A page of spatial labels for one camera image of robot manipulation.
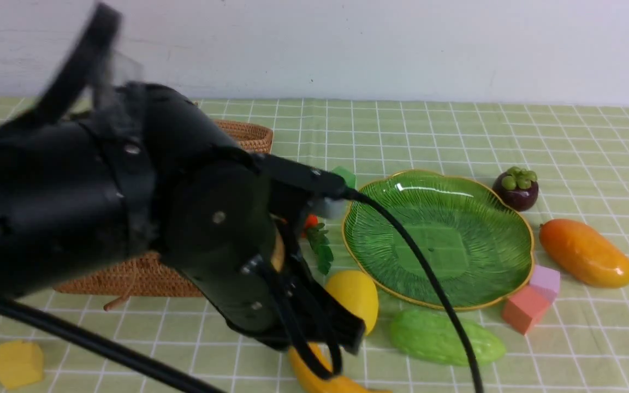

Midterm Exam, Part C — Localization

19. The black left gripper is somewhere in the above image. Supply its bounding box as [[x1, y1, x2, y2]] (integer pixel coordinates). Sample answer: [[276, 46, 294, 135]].
[[227, 218, 365, 355]]

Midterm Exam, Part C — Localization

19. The orange toy mango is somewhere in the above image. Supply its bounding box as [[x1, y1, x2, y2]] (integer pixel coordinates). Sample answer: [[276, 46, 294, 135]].
[[538, 219, 629, 289]]

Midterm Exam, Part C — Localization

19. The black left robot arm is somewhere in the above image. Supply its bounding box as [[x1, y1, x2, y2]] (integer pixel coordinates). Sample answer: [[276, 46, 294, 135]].
[[0, 84, 364, 354]]

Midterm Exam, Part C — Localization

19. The green leaf-shaped glass plate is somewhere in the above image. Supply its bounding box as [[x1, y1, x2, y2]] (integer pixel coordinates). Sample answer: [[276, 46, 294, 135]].
[[341, 170, 535, 311]]

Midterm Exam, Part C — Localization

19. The green foam cube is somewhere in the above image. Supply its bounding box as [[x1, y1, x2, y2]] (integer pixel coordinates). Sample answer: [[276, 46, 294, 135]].
[[331, 166, 357, 189]]

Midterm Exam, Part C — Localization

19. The coral foam cube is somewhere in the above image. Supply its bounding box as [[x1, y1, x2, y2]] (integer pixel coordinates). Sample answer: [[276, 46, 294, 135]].
[[501, 286, 551, 336]]

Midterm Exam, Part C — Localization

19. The green toy bitter gourd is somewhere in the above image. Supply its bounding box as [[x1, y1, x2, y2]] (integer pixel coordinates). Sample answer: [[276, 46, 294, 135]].
[[388, 309, 506, 367]]

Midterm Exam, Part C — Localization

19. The yellow toy lemon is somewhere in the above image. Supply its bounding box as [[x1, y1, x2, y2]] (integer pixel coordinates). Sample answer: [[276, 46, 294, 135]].
[[325, 270, 379, 336]]

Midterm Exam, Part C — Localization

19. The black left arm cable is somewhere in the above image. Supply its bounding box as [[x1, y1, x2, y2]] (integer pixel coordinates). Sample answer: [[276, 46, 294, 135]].
[[0, 3, 484, 393]]

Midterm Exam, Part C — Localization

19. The orange toy carrot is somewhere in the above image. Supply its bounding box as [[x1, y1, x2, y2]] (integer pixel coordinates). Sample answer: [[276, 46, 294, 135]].
[[301, 215, 334, 276]]

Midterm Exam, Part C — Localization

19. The yellow foam block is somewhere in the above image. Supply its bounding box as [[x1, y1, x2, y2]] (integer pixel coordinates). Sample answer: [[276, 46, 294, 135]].
[[0, 340, 44, 390]]

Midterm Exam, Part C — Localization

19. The pink foam cube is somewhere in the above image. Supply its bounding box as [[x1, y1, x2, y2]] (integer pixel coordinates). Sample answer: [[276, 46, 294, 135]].
[[529, 265, 561, 303]]

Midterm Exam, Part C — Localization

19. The yellow toy banana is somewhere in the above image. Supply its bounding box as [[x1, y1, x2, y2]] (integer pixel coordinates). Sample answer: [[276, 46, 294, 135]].
[[288, 347, 391, 392]]

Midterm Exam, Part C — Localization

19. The woven wicker basket green lining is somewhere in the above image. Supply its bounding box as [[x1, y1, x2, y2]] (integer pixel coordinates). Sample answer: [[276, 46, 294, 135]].
[[54, 119, 274, 299]]

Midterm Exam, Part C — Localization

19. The purple toy mangosteen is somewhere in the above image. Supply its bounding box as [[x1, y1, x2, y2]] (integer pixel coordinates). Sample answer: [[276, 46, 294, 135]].
[[492, 166, 539, 212]]

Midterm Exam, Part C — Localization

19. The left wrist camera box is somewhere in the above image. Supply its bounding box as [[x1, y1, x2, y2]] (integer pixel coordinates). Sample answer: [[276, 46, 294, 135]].
[[252, 153, 348, 223]]

